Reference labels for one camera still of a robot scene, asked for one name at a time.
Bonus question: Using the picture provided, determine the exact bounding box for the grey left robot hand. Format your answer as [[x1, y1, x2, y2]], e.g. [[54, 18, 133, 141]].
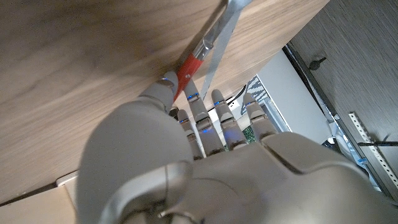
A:
[[76, 70, 398, 224]]

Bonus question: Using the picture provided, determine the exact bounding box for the black power strip cord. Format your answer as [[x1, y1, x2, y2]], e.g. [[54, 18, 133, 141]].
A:
[[228, 85, 248, 102]]

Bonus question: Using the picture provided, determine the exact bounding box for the dark wood-grain door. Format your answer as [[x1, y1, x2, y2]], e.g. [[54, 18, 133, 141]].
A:
[[287, 0, 398, 200]]

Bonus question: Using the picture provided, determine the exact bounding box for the black rod with clip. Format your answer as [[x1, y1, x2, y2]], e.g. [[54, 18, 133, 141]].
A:
[[357, 133, 398, 147]]

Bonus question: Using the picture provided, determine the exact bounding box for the grey tape strip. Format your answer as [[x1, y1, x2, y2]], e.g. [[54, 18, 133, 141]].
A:
[[200, 2, 249, 101]]

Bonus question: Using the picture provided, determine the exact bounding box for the black door handle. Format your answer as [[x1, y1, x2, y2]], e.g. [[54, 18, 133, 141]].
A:
[[308, 56, 327, 71]]

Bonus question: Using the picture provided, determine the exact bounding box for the perforated metal strip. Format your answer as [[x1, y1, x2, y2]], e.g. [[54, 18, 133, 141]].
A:
[[348, 112, 398, 190]]

